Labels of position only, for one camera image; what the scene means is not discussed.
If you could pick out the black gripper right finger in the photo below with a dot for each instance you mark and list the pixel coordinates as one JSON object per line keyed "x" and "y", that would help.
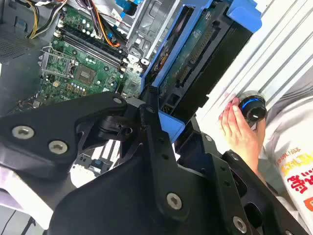
{"x": 227, "y": 171}

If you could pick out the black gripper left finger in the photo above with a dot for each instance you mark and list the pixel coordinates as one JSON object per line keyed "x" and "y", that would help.
{"x": 49, "y": 122}

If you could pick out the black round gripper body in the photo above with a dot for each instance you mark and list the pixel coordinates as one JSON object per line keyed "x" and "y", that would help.
{"x": 110, "y": 208}

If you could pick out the black disk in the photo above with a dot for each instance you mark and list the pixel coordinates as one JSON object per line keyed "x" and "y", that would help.
{"x": 185, "y": 61}

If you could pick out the person's left hand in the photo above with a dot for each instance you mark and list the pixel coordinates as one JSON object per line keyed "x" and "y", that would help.
{"x": 242, "y": 142}

